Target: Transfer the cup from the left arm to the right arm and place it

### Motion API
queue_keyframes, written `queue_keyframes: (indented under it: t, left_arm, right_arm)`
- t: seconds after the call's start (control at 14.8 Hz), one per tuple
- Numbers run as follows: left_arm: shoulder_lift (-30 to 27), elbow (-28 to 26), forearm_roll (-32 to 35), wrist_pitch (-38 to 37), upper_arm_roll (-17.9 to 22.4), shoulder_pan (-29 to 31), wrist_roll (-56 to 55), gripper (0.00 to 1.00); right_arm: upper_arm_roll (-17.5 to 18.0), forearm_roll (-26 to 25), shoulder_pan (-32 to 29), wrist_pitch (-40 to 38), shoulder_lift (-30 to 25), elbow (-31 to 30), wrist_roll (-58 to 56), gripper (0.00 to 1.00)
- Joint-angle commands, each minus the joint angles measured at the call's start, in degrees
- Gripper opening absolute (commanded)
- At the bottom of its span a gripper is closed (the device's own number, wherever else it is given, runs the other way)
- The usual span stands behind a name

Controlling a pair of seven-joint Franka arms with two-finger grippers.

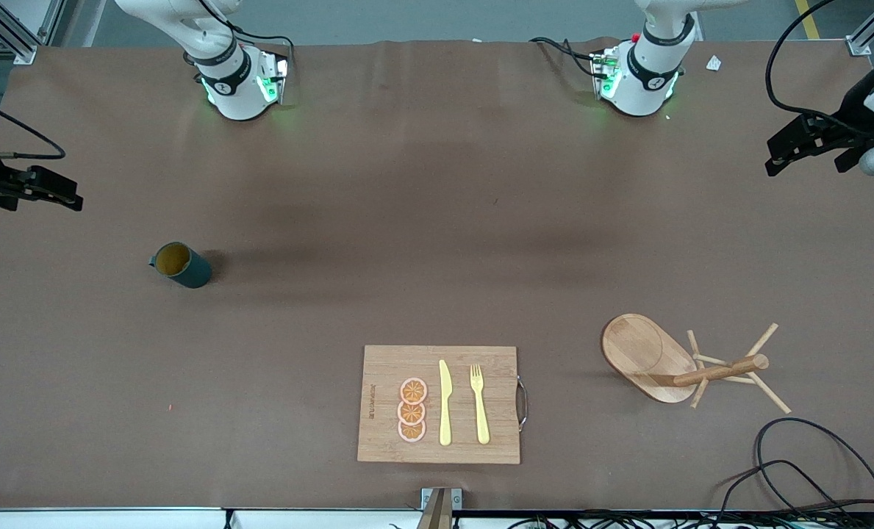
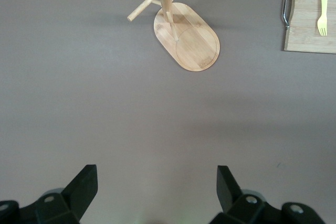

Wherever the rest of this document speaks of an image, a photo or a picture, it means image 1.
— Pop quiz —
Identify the dark green cup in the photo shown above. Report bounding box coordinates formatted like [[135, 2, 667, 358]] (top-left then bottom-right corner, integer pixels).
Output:
[[148, 242, 213, 289]]

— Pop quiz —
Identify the wooden mug tree rack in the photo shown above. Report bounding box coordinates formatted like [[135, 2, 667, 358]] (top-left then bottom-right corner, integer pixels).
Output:
[[602, 314, 792, 414]]

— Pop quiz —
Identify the wooden cutting board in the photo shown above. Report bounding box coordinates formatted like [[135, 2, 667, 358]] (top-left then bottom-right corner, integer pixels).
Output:
[[357, 345, 530, 465]]

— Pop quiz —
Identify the yellow plastic fork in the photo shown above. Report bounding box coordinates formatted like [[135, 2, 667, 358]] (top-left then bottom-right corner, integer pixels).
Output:
[[470, 364, 491, 445]]

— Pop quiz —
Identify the yellow plastic knife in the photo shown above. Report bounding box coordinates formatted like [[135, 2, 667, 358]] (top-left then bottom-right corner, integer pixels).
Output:
[[438, 359, 454, 447]]

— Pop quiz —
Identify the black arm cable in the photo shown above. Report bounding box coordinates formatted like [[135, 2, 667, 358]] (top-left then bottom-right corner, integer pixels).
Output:
[[0, 92, 67, 161], [765, 0, 849, 129]]

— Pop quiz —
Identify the black base cable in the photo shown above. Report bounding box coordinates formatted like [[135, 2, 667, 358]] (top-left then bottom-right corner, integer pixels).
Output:
[[227, 22, 295, 56], [531, 37, 606, 78]]

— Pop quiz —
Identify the black cable loop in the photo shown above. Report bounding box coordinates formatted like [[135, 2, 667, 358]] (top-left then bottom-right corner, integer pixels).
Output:
[[716, 417, 874, 529]]

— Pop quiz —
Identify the metal table edge bracket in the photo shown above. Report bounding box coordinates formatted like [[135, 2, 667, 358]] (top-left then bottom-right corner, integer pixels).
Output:
[[421, 487, 463, 529]]

